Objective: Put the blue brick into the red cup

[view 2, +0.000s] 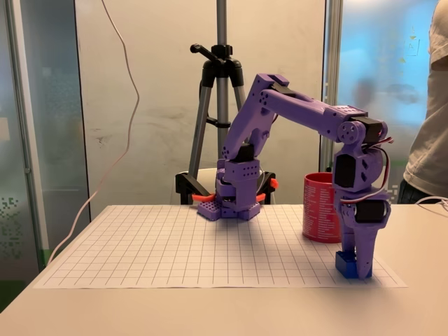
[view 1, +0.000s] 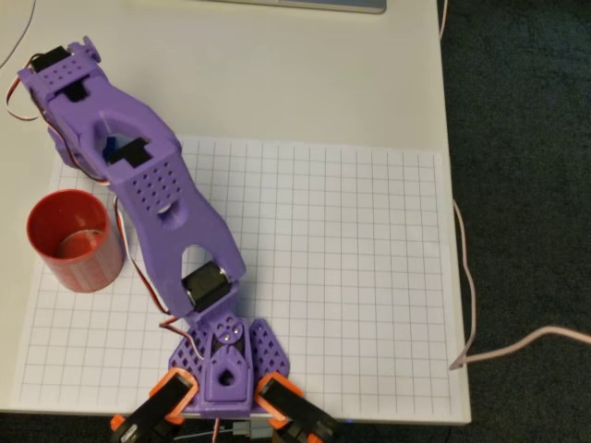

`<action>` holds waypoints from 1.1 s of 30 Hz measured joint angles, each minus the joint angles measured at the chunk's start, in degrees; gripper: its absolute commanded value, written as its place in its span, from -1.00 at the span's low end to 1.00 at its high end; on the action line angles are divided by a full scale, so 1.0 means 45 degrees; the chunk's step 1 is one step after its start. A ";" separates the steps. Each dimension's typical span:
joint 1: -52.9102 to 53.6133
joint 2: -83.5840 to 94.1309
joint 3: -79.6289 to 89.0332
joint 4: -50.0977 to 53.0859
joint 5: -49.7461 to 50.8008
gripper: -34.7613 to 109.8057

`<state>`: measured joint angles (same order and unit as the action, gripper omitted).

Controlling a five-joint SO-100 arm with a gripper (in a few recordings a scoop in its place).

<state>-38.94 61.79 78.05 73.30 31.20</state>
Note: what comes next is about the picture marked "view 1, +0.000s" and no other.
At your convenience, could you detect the red cup with white print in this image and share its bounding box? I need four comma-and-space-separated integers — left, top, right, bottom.
26, 188, 125, 294

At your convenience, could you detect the pink cable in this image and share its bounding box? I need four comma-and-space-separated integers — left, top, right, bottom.
437, 0, 591, 371

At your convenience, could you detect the grey cable connector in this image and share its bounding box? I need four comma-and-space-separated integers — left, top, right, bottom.
232, 417, 273, 443

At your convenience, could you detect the silver laptop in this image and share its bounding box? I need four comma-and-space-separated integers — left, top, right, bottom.
193, 0, 388, 15

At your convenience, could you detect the thin dark cable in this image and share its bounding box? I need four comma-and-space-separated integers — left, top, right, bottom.
0, 0, 38, 70

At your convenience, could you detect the white grid paper sheet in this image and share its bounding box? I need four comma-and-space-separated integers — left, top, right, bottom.
9, 133, 456, 416

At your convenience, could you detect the blue toy brick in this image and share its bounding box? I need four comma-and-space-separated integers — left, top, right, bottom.
104, 135, 125, 163

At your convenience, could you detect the red white servo wire loop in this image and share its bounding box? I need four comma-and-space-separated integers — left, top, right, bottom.
4, 53, 50, 123

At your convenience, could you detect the red white black servo wire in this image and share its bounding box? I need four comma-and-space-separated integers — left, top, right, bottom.
113, 193, 207, 365

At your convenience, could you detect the black orange table clamp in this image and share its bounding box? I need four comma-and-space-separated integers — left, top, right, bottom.
109, 367, 199, 443
256, 371, 341, 443

